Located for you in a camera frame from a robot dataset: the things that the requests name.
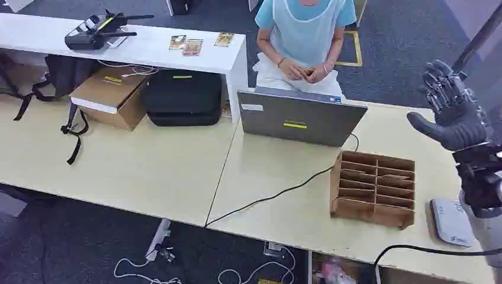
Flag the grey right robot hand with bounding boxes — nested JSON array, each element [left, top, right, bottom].
[[407, 59, 495, 152]]

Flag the dark slanted pole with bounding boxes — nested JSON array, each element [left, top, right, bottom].
[[452, 3, 502, 74]]

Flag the white flat router box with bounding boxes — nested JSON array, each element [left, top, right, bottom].
[[429, 198, 475, 249]]

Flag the yellow floor tape mark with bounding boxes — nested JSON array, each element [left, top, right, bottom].
[[336, 30, 363, 67]]

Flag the wooden slotted card box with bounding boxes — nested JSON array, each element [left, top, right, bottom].
[[329, 150, 417, 231]]

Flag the grey laptop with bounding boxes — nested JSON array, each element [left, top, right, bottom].
[[237, 86, 369, 148]]

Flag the person's right hand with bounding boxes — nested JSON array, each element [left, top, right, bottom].
[[279, 59, 307, 82]]

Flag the person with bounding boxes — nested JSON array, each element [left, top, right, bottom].
[[252, 0, 358, 99]]

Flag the pink plastic bag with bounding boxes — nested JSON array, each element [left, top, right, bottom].
[[319, 260, 358, 284]]

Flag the grey floor socket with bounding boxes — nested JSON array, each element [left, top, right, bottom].
[[263, 241, 285, 259]]

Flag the black zipped case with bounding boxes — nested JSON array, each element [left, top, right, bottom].
[[141, 69, 223, 127]]

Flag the long white desk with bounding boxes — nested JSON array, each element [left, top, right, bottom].
[[0, 12, 249, 124]]

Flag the white power strip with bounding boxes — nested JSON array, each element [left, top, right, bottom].
[[145, 218, 172, 263]]

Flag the brown cardboard box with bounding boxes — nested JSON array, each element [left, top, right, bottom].
[[69, 66, 152, 132]]

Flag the black remote controller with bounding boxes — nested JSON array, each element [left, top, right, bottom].
[[65, 9, 155, 51]]

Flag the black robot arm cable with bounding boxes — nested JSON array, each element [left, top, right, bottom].
[[372, 244, 502, 284]]

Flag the black laptop power cable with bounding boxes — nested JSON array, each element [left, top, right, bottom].
[[204, 133, 360, 228]]

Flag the white floor cable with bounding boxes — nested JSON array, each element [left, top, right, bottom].
[[217, 246, 296, 284], [114, 256, 183, 284]]

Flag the thin white cable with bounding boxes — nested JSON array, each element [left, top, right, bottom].
[[98, 59, 160, 78]]

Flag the black backpack with straps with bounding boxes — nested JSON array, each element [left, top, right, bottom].
[[14, 54, 101, 166]]

